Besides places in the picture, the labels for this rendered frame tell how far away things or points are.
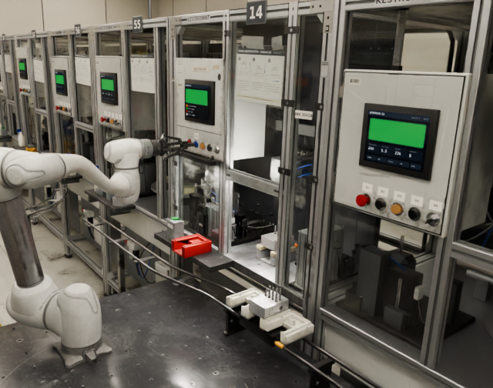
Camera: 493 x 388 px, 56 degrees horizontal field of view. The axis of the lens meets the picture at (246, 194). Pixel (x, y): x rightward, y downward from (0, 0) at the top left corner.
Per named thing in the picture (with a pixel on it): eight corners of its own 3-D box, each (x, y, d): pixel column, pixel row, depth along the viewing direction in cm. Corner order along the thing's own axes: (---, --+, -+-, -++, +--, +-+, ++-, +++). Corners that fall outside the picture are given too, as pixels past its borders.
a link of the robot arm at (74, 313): (86, 352, 176) (82, 300, 170) (46, 342, 181) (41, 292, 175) (110, 330, 191) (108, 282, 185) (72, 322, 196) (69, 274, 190)
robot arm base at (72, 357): (70, 375, 172) (69, 362, 171) (51, 346, 189) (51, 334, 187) (117, 357, 183) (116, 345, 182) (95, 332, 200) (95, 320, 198)
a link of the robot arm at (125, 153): (132, 136, 215) (133, 165, 218) (99, 138, 205) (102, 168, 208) (142, 138, 207) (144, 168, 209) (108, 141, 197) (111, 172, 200)
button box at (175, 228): (166, 239, 244) (166, 218, 240) (179, 236, 248) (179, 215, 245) (174, 244, 238) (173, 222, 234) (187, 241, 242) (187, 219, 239)
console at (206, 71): (171, 148, 246) (170, 57, 234) (216, 144, 263) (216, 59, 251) (216, 162, 215) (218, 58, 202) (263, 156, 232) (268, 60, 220)
